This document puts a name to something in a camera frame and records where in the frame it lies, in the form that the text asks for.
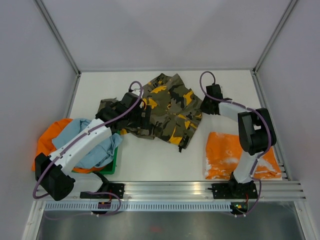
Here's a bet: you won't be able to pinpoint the camouflage trousers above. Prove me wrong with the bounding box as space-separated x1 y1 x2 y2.
97 73 202 151

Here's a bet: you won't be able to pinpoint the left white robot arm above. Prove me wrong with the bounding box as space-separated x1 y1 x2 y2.
32 92 152 201

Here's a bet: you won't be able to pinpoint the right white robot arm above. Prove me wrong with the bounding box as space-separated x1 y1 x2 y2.
200 83 277 199

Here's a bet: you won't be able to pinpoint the folded orange trousers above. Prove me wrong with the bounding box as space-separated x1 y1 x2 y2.
204 132 282 181

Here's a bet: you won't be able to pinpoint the light blue garment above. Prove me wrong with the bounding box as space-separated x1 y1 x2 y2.
52 118 123 170

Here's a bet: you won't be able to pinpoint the green plastic bin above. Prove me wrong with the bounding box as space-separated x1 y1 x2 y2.
71 129 120 175

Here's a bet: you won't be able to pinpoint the orange garment in bin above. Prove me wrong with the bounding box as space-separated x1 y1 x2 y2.
35 118 105 174

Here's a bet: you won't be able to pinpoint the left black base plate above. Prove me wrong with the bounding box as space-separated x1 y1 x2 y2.
80 182 125 199

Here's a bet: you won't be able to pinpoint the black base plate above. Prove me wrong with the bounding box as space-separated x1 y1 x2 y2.
80 182 125 199
207 182 258 200

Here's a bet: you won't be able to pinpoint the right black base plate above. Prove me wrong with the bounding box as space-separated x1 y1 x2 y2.
207 182 258 200

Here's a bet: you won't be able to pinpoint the aluminium rail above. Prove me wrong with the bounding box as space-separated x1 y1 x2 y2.
34 181 307 201

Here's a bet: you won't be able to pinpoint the white slotted cable duct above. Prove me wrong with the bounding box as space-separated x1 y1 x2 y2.
45 201 231 212

